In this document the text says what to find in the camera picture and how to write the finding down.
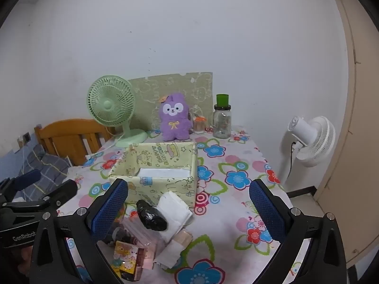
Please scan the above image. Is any grey plaid pillow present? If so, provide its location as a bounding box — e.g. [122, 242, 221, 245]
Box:
[18, 143, 70, 196]

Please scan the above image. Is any white tissue pack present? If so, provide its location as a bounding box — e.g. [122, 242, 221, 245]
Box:
[155, 191, 193, 241]

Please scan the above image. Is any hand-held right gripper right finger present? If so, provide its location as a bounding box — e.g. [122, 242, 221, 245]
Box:
[249, 179, 347, 284]

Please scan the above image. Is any white fan cable with plug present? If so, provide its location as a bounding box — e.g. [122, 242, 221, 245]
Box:
[85, 133, 125, 159]

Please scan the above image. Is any purple plush toy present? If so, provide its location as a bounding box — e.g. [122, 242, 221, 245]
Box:
[158, 93, 192, 142]

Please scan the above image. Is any glass jar with green lid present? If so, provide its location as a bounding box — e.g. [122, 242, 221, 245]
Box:
[212, 94, 232, 139]

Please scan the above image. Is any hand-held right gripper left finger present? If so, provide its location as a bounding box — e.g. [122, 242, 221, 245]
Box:
[29, 178, 129, 284]

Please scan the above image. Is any white standing fan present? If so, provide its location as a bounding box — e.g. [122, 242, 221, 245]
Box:
[277, 115, 336, 191]

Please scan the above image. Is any cartoon tissue pack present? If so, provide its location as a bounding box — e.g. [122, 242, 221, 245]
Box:
[112, 240, 145, 281]

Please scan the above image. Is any green cartoon board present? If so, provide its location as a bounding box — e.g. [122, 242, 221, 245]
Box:
[128, 71, 214, 132]

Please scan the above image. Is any blue bed sheet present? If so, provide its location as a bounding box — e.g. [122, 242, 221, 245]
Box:
[0, 151, 39, 184]

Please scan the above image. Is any small toothpick jar orange lid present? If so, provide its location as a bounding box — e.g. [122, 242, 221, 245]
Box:
[193, 115, 207, 134]

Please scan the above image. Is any wooden bed headboard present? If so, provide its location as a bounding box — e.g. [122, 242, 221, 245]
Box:
[33, 119, 119, 166]

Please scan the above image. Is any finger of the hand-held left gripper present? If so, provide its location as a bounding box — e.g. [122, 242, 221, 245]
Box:
[0, 180, 78, 214]
[0, 169, 42, 203]

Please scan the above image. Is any black bag roll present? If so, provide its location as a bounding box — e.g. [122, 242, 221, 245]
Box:
[136, 200, 168, 231]

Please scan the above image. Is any beige wooden door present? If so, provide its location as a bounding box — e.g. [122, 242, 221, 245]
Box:
[314, 0, 379, 270]

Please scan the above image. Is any yellow cartoon storage box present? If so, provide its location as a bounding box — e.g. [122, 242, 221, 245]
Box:
[108, 142, 198, 208]

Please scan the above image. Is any clear plastic packet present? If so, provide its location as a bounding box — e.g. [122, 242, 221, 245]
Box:
[121, 216, 157, 247]

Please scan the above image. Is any green desk fan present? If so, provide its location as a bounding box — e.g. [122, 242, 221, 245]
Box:
[87, 75, 148, 148]

